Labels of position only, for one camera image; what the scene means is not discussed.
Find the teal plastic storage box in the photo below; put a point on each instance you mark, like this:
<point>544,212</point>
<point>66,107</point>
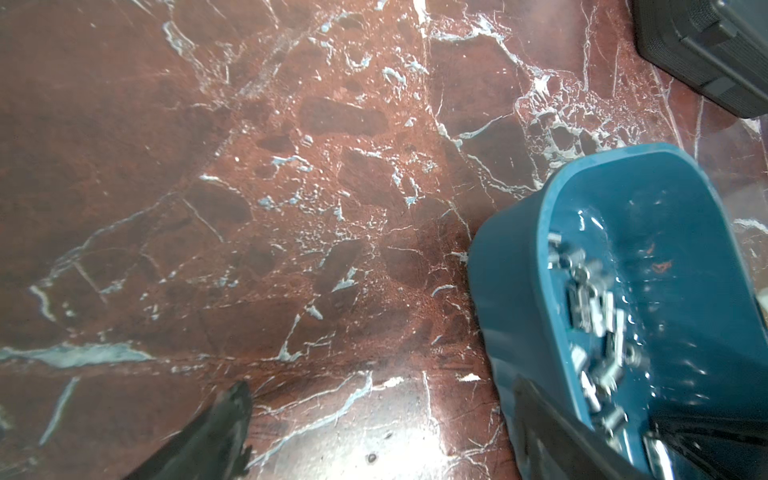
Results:
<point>644,226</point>

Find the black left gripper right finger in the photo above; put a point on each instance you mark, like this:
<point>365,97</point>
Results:
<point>550,443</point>

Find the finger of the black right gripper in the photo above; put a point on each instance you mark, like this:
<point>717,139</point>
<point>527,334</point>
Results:
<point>714,447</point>

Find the black plastic tool case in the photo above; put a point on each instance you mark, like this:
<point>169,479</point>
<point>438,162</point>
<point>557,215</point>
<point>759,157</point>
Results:
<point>717,48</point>

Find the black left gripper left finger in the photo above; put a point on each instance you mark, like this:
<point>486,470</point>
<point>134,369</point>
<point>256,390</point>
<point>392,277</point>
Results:
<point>212,446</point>

